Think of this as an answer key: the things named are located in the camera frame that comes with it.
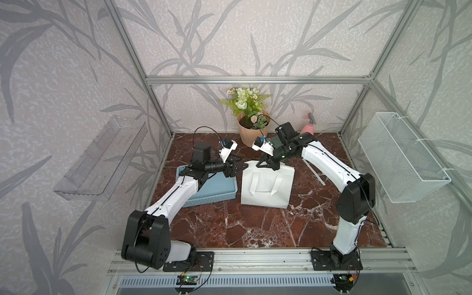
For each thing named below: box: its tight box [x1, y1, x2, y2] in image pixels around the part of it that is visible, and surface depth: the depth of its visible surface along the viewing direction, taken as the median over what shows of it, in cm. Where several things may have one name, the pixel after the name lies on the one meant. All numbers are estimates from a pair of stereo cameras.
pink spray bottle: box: [301, 111, 317, 136], surface depth 108 cm
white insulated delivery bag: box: [240, 160, 296, 209], surface depth 81 cm
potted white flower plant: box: [219, 87, 272, 148], surface depth 96 cm
